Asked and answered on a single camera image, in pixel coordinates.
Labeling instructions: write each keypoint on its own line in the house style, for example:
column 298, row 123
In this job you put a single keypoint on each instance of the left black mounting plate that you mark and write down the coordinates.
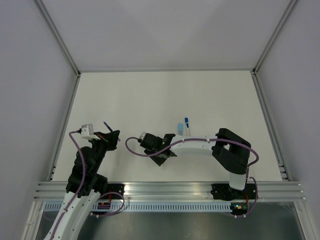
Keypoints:
column 112, row 191

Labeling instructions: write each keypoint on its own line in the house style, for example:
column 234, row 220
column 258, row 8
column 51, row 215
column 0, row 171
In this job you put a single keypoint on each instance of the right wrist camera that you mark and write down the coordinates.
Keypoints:
column 141, row 137

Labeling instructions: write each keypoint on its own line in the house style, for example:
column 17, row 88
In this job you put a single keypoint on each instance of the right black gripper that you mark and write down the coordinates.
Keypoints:
column 158, row 161

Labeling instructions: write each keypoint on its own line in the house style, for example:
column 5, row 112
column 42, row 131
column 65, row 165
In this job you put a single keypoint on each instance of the white whiteboard marker pen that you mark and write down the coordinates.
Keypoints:
column 188, row 131

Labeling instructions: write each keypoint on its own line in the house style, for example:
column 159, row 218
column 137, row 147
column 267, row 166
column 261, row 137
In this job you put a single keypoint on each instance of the aluminium frame post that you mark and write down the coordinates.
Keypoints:
column 56, row 35
column 276, row 32

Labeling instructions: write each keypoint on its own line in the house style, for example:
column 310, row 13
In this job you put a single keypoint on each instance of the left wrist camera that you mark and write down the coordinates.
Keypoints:
column 87, row 132

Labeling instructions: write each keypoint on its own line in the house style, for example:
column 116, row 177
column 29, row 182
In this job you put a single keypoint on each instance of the white slotted cable duct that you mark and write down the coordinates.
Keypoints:
column 223, row 207

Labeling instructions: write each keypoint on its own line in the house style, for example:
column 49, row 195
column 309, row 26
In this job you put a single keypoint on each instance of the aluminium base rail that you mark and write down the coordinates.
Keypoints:
column 268, row 191

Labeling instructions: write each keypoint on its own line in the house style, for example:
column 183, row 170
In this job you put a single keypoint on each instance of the black mounting plate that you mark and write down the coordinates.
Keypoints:
column 112, row 191
column 222, row 191

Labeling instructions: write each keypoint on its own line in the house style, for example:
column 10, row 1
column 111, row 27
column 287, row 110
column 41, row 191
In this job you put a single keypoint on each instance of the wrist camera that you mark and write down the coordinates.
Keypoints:
column 87, row 132
column 141, row 137

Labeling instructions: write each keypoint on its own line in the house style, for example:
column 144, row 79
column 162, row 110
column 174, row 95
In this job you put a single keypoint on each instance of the light blue highlighter cap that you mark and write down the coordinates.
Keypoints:
column 180, row 128

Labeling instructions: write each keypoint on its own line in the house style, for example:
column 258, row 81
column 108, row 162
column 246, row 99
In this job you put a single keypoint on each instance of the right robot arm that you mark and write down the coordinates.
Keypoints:
column 231, row 151

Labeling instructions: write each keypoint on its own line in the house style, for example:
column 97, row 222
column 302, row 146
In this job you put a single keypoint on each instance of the left aluminium frame post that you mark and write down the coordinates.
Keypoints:
column 56, row 35

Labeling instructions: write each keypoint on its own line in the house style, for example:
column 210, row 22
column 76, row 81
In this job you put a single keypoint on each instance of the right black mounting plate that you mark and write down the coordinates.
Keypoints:
column 222, row 191

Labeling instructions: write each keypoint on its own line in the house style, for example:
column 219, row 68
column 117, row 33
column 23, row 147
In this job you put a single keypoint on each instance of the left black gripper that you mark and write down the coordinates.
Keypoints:
column 109, row 139

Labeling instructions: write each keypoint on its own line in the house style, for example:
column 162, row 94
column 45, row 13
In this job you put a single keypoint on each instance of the small purple pen refill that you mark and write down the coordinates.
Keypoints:
column 110, row 129

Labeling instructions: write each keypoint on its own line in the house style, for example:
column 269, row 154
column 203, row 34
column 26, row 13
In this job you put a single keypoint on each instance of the right aluminium frame post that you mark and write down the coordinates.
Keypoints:
column 276, row 32

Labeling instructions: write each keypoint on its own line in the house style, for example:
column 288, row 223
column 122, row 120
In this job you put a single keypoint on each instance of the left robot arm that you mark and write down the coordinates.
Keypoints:
column 84, row 186

